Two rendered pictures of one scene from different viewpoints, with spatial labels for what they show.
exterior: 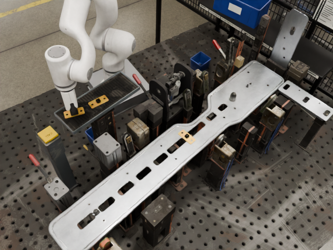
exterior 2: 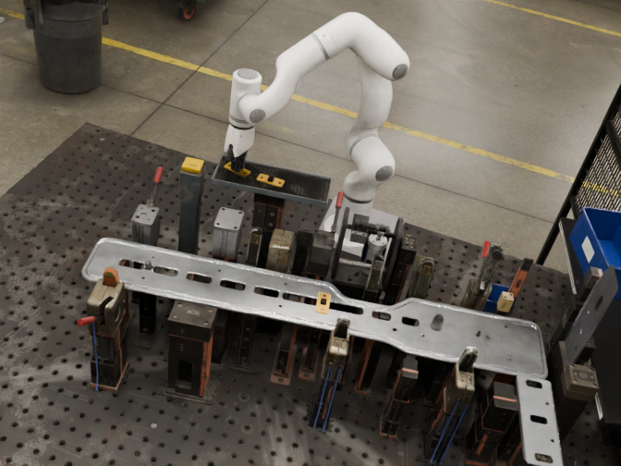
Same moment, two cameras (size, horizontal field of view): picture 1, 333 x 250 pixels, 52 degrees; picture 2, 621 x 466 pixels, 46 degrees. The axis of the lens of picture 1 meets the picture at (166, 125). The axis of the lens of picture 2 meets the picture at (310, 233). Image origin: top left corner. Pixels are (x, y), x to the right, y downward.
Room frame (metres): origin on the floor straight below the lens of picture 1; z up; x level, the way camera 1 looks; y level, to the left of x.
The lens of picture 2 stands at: (-0.18, -1.20, 2.52)
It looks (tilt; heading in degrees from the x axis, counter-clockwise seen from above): 40 degrees down; 49
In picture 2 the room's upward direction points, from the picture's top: 11 degrees clockwise
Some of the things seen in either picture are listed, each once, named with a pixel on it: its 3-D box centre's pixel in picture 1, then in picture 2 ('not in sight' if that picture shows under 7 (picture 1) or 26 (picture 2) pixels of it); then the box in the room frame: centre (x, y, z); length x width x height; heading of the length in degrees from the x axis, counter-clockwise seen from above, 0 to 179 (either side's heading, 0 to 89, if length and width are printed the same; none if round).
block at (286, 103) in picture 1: (275, 117); (489, 424); (1.17, -0.60, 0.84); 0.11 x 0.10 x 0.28; 48
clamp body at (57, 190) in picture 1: (65, 205); (145, 256); (0.56, 0.42, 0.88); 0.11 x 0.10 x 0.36; 48
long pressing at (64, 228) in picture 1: (185, 141); (316, 304); (0.87, -0.09, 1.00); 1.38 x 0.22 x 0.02; 138
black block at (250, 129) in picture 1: (244, 143); (399, 400); (0.98, -0.41, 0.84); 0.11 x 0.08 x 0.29; 48
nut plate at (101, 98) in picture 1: (98, 100); (271, 178); (0.93, 0.30, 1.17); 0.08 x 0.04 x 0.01; 130
